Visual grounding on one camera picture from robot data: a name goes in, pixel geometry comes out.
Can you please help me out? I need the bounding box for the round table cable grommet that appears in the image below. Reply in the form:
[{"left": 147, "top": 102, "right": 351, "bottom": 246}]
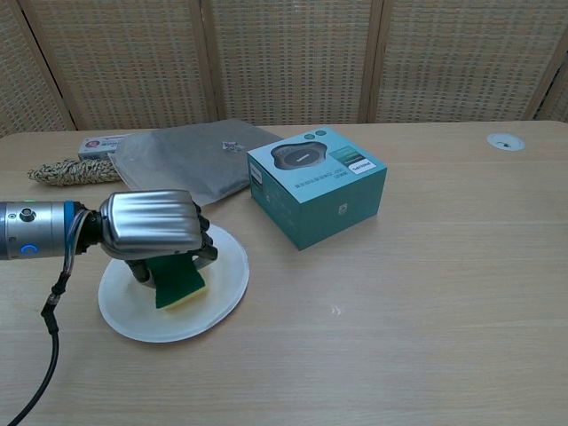
[{"left": 486, "top": 132, "right": 526, "bottom": 153}]

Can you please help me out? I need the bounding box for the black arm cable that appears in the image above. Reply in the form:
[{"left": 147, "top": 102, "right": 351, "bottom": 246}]
[{"left": 0, "top": 208, "right": 90, "bottom": 426}]

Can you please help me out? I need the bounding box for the small white printed box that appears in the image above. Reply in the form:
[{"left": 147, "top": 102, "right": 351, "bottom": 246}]
[{"left": 77, "top": 134, "right": 136, "bottom": 162}]

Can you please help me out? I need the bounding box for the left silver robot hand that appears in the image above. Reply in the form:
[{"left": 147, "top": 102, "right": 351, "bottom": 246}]
[{"left": 82, "top": 189, "right": 219, "bottom": 288}]

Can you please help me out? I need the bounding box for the grey cloth in plastic bag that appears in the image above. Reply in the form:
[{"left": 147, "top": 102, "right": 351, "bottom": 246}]
[{"left": 107, "top": 117, "right": 283, "bottom": 209}]

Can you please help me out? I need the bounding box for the woven rattan folding screen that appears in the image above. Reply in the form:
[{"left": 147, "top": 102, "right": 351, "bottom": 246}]
[{"left": 0, "top": 0, "right": 568, "bottom": 138}]

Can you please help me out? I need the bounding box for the green yellow sponge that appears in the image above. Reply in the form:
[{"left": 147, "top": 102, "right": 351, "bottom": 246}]
[{"left": 147, "top": 258, "right": 209, "bottom": 312}]

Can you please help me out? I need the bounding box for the teal product box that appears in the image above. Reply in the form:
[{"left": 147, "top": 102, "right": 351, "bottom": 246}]
[{"left": 246, "top": 125, "right": 387, "bottom": 252}]

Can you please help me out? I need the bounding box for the white paper plate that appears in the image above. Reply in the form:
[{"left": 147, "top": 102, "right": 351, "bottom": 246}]
[{"left": 98, "top": 223, "right": 250, "bottom": 343}]

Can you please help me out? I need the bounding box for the braided straw rope bundle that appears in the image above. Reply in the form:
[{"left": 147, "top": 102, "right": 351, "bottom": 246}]
[{"left": 27, "top": 157, "right": 122, "bottom": 189}]

